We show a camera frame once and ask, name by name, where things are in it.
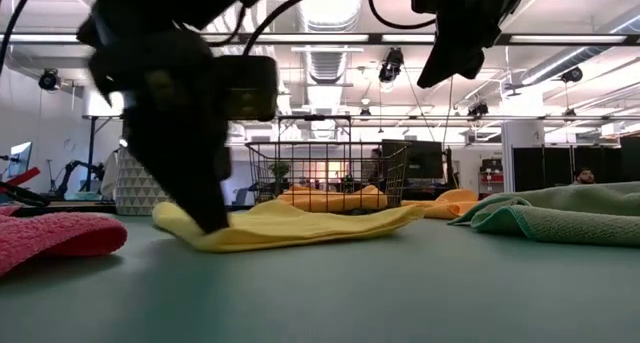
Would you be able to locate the light green microfiber towel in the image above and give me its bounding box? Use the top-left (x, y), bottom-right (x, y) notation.
top-left (447, 181), bottom-right (640, 248)

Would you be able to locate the small background plant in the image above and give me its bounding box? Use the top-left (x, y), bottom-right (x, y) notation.
top-left (269, 161), bottom-right (291, 184)

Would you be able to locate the yellow microfiber towel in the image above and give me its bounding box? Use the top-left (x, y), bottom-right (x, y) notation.
top-left (152, 198), bottom-right (426, 254)

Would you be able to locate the black table frame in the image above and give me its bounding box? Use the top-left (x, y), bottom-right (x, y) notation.
top-left (9, 202), bottom-right (261, 217)

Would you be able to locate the red storage shelf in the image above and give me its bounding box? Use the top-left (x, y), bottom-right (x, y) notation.
top-left (479, 157), bottom-right (504, 194)

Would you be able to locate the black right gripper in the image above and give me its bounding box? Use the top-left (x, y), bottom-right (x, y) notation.
top-left (410, 0), bottom-right (534, 89)

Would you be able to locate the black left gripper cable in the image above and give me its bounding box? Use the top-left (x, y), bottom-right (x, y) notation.
top-left (242, 0), bottom-right (309, 57)

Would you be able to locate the large black screen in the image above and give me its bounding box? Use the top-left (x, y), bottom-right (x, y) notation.
top-left (380, 139), bottom-right (444, 180)

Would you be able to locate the person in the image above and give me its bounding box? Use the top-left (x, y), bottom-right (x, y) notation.
top-left (572, 167), bottom-right (597, 186)

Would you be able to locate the overhead beam with light strips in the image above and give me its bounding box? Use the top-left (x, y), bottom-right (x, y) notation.
top-left (0, 31), bottom-right (640, 47)

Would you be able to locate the black wire basket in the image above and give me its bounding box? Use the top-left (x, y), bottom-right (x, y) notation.
top-left (245, 140), bottom-right (414, 214)

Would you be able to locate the black curved bar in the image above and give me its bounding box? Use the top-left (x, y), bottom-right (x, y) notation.
top-left (0, 181), bottom-right (51, 208)

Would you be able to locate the black partition wall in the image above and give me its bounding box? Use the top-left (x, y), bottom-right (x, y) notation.
top-left (512, 135), bottom-right (640, 193)

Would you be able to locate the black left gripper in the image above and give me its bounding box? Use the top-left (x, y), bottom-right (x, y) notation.
top-left (77, 17), bottom-right (232, 233)

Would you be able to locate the potted plant patterned white pot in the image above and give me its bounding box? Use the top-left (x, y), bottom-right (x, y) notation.
top-left (115, 147), bottom-right (171, 217)

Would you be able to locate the computer monitor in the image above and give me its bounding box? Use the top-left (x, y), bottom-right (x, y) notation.
top-left (2, 141), bottom-right (34, 182)

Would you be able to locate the black overhead camera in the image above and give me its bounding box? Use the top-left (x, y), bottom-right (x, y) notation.
top-left (378, 46), bottom-right (405, 84)

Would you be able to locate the red bar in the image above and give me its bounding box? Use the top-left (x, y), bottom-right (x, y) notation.
top-left (0, 166), bottom-right (41, 194)

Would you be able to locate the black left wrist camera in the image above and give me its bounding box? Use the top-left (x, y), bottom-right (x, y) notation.
top-left (218, 55), bottom-right (279, 123)

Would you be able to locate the pink microfiber towel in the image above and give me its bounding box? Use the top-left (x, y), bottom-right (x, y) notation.
top-left (0, 205), bottom-right (129, 278)

